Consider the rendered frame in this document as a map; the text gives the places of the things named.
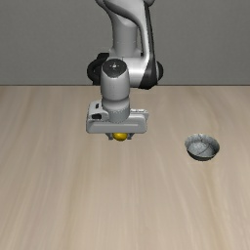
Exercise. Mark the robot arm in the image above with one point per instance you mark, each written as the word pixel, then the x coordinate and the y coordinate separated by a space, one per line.
pixel 130 39

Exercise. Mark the yellow lemon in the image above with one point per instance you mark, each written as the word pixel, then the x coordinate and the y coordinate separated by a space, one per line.
pixel 119 136

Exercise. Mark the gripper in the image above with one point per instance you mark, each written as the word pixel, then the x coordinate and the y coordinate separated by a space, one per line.
pixel 114 126

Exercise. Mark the grey bowl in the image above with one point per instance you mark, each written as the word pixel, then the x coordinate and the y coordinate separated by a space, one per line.
pixel 202 148

